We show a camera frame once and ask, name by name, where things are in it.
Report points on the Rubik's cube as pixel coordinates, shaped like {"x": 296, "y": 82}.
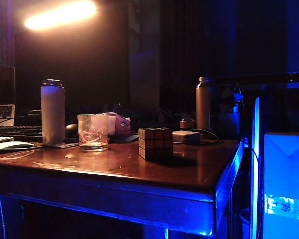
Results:
{"x": 154, "y": 144}

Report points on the clear glass cup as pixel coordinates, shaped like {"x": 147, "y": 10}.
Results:
{"x": 92, "y": 139}

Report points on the small metal cup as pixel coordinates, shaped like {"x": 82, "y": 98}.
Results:
{"x": 187, "y": 124}

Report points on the purple tissue pack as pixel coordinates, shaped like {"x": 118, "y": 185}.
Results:
{"x": 122, "y": 123}

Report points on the blue booklet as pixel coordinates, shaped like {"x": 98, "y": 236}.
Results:
{"x": 124, "y": 138}

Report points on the white power adapter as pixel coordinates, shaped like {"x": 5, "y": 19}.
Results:
{"x": 185, "y": 137}

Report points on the brown thermos bottle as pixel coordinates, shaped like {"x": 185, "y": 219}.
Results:
{"x": 203, "y": 107}

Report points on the black computer mouse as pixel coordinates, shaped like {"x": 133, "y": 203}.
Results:
{"x": 71, "y": 130}

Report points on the dark bottle with tag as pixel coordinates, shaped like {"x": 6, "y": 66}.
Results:
{"x": 230, "y": 99}

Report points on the dark curtain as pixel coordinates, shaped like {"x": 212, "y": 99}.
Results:
{"x": 196, "y": 49}

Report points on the ID badge card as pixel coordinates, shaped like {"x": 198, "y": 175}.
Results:
{"x": 67, "y": 145}

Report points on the dark wooden table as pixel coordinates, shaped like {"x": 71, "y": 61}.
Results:
{"x": 114, "y": 199}

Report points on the white thermos bottle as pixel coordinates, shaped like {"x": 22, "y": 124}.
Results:
{"x": 52, "y": 112}

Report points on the dark shelf board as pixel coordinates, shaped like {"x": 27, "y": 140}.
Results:
{"x": 251, "y": 79}

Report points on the white upright panel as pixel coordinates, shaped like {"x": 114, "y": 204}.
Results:
{"x": 255, "y": 149}

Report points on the black keyboard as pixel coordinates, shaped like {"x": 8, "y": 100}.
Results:
{"x": 15, "y": 132}

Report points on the glowing lamp bar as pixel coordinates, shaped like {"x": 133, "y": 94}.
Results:
{"x": 59, "y": 15}

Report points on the dark waste bin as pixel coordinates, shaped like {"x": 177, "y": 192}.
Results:
{"x": 244, "y": 221}

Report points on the white flat mouse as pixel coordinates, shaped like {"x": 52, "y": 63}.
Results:
{"x": 12, "y": 145}

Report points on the white cardboard box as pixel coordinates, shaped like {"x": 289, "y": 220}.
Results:
{"x": 286, "y": 174}

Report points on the silver laptop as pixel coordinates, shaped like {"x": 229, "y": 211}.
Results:
{"x": 1, "y": 112}

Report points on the white notepad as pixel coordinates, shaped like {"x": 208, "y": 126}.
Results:
{"x": 0, "y": 140}

